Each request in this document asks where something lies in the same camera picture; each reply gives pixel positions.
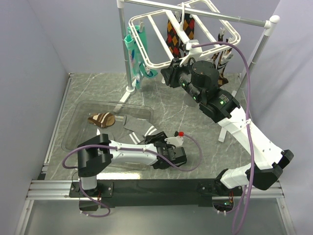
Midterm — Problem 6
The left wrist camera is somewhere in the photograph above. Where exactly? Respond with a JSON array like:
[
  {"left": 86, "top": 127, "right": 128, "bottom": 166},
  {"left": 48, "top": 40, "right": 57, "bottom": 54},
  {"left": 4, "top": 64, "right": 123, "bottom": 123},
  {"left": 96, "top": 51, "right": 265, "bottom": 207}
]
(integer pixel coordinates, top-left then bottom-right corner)
[{"left": 164, "top": 131, "right": 184, "bottom": 147}]

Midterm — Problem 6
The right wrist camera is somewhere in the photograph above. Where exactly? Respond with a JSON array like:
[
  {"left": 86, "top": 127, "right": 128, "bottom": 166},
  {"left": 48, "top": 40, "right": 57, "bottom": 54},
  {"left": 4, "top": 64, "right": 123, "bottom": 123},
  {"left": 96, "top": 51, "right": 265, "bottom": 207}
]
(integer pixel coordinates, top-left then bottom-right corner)
[{"left": 182, "top": 40, "right": 202, "bottom": 60}]

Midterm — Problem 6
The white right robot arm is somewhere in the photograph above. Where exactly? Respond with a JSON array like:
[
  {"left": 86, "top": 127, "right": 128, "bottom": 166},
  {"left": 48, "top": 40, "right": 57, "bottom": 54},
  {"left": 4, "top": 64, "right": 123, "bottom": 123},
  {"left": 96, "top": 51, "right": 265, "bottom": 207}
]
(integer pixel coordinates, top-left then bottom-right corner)
[{"left": 161, "top": 58, "right": 294, "bottom": 195}]

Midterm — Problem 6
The white clip sock hanger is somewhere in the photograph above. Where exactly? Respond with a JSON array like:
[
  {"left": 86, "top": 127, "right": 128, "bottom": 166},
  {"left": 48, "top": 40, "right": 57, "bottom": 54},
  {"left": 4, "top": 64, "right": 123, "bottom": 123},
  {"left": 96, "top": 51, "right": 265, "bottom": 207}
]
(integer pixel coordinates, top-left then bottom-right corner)
[{"left": 129, "top": 0, "right": 230, "bottom": 70}]

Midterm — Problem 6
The brown argyle sock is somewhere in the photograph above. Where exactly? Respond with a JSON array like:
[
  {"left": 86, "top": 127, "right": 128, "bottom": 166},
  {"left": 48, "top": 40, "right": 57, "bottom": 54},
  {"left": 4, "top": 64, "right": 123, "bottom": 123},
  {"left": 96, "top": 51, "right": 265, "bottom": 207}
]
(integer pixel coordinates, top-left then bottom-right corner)
[
  {"left": 211, "top": 48, "right": 234, "bottom": 87},
  {"left": 88, "top": 112, "right": 115, "bottom": 128}
]

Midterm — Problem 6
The brown argyle hanging sock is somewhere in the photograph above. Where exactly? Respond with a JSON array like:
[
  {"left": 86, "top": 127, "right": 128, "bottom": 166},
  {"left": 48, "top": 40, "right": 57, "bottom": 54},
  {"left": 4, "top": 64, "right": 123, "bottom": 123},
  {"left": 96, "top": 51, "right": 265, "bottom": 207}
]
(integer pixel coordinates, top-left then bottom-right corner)
[{"left": 211, "top": 48, "right": 234, "bottom": 87}]

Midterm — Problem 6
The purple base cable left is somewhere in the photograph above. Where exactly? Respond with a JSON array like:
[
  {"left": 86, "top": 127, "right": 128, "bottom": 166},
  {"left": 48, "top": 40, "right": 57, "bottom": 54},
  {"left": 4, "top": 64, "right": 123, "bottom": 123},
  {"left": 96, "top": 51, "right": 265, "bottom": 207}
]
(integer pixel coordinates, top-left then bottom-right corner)
[{"left": 73, "top": 188, "right": 111, "bottom": 217}]

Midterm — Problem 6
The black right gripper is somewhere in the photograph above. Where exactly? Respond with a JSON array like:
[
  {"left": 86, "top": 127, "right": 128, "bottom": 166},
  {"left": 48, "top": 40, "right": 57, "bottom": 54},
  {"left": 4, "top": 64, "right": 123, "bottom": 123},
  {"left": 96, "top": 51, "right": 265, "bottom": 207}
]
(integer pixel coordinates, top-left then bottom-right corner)
[{"left": 160, "top": 56, "right": 203, "bottom": 103}]

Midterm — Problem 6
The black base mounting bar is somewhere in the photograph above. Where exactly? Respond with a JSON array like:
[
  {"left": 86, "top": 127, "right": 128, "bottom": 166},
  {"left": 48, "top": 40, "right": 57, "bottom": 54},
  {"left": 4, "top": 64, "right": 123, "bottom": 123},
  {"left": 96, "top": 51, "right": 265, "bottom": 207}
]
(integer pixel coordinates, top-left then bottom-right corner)
[{"left": 68, "top": 178, "right": 233, "bottom": 209}]

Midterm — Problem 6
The silver white drying rack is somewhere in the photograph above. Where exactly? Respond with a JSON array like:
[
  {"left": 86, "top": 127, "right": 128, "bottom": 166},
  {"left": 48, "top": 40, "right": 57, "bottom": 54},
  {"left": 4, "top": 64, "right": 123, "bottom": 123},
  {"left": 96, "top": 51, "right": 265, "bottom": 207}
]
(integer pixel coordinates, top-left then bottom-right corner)
[{"left": 116, "top": 0, "right": 281, "bottom": 142}]

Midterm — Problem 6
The clear plastic bin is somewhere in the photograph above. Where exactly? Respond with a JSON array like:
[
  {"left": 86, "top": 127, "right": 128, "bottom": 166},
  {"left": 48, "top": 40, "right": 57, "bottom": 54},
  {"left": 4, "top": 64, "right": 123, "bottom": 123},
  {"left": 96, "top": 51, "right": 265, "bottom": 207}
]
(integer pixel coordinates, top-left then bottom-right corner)
[{"left": 64, "top": 101, "right": 152, "bottom": 160}]

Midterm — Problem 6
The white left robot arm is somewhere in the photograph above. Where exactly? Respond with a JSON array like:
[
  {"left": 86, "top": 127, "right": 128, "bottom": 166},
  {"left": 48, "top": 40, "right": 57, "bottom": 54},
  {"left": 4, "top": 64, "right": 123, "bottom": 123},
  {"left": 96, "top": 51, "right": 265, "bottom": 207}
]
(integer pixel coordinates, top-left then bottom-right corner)
[{"left": 77, "top": 132, "right": 187, "bottom": 197}]

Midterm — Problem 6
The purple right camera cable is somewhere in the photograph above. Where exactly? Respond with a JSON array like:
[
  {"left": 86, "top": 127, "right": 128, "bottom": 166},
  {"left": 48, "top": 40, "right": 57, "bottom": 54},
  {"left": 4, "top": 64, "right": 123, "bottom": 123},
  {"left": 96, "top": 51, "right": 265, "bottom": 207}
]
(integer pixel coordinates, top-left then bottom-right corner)
[{"left": 193, "top": 42, "right": 253, "bottom": 235}]

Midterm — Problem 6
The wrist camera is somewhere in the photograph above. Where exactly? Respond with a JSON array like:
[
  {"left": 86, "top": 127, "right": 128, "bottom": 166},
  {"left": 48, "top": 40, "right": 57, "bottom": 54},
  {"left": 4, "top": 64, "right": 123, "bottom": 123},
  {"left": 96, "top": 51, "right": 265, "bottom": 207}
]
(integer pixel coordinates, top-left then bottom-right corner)
[
  {"left": 182, "top": 40, "right": 202, "bottom": 60},
  {"left": 164, "top": 131, "right": 184, "bottom": 147}
]

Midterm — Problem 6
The red yellow argyle sock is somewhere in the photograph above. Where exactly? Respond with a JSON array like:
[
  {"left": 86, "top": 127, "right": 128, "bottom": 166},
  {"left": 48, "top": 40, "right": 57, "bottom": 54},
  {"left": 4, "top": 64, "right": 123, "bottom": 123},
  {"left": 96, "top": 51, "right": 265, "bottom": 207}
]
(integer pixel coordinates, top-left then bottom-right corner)
[{"left": 166, "top": 20, "right": 181, "bottom": 58}]

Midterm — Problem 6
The aluminium frame rail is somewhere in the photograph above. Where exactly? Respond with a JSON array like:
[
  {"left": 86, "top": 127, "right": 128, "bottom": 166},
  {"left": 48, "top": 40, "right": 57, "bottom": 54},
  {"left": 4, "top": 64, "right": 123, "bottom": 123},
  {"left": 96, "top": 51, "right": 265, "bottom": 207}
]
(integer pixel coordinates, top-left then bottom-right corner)
[{"left": 15, "top": 73, "right": 102, "bottom": 235}]

